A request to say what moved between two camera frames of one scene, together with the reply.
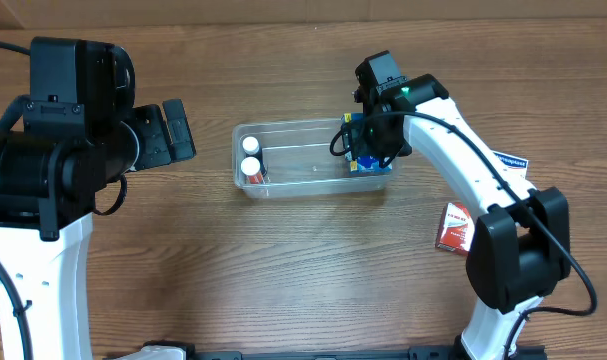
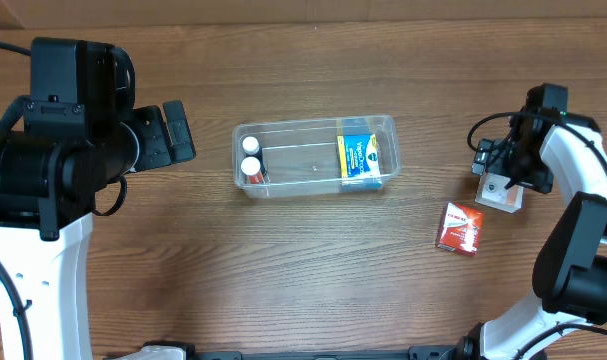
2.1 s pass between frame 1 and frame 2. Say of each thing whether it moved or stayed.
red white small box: stayed
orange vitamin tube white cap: stayed
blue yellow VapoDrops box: moved
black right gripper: moved
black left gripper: stayed
